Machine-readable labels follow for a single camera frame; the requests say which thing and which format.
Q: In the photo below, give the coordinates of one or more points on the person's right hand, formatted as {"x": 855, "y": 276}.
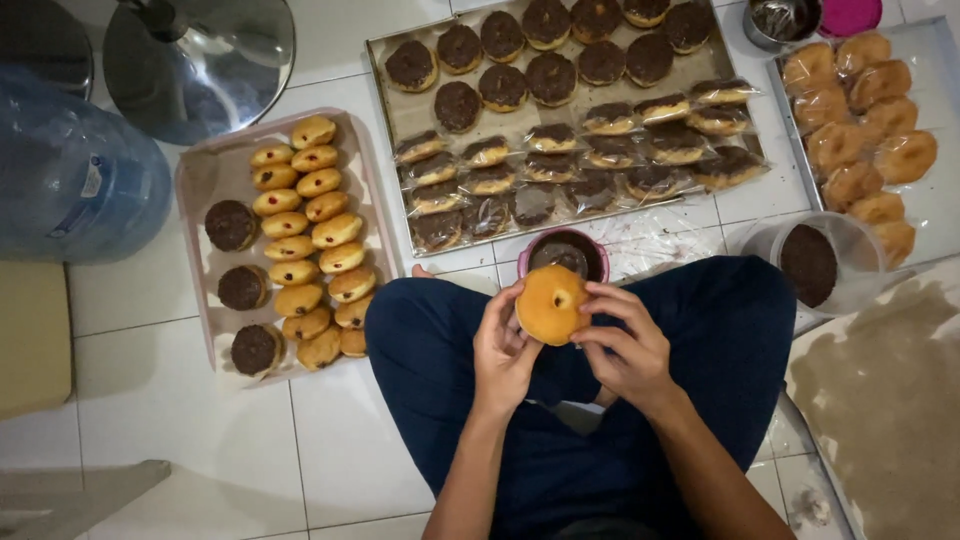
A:
{"x": 634, "y": 360}

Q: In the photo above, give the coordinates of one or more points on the person's left hand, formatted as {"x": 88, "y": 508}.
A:
{"x": 499, "y": 367}

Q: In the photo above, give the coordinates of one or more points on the plain golden donut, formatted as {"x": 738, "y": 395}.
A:
{"x": 551, "y": 307}

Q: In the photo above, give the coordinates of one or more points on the person's dark blue trousers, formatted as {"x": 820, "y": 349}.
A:
{"x": 720, "y": 352}

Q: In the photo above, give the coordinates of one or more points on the pile of clear plastic wrappers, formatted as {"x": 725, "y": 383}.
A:
{"x": 660, "y": 240}

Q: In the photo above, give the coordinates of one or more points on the pink bowl of chocolate glaze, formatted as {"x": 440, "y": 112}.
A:
{"x": 564, "y": 251}

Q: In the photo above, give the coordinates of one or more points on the chocolate sprinkles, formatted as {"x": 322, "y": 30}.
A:
{"x": 808, "y": 265}

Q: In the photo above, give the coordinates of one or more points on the group of plastic-wrapped chocolate donuts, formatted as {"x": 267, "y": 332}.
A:
{"x": 600, "y": 161}

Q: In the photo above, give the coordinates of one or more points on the rows of jam-filled donuts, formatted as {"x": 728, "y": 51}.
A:
{"x": 315, "y": 247}

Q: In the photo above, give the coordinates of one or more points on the chocolate sprinkled donut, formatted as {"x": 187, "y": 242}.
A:
{"x": 230, "y": 225}
{"x": 256, "y": 349}
{"x": 241, "y": 288}

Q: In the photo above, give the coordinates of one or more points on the clear plastic sprinkle container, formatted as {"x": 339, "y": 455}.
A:
{"x": 855, "y": 255}

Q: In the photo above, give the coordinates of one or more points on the paper-lined empty tray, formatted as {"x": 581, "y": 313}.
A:
{"x": 885, "y": 420}

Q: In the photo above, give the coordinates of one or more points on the large metal baking tray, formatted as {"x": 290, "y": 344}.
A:
{"x": 420, "y": 112}

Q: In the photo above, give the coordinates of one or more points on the group of unwrapped chocolate donuts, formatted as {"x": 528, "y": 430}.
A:
{"x": 551, "y": 75}

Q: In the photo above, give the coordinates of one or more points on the group of wrapped plain donuts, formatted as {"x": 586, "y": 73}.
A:
{"x": 862, "y": 135}

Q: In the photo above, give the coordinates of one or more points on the pink plastic tray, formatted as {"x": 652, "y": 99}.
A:
{"x": 214, "y": 172}

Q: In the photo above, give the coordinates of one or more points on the metal cup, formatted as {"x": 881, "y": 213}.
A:
{"x": 780, "y": 21}

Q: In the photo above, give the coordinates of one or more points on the magenta plastic lid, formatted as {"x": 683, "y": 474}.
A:
{"x": 850, "y": 15}

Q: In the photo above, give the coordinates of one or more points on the metal tray with wrapped donuts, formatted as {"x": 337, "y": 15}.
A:
{"x": 937, "y": 82}

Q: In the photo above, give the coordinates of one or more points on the round metal stand base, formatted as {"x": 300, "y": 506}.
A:
{"x": 199, "y": 67}

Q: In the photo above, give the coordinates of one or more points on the beige box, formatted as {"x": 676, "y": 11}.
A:
{"x": 34, "y": 337}

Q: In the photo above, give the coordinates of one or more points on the blue water gallon jug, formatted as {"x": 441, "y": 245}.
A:
{"x": 71, "y": 172}

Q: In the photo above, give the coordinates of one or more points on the dark round base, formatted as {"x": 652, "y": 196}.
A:
{"x": 41, "y": 41}

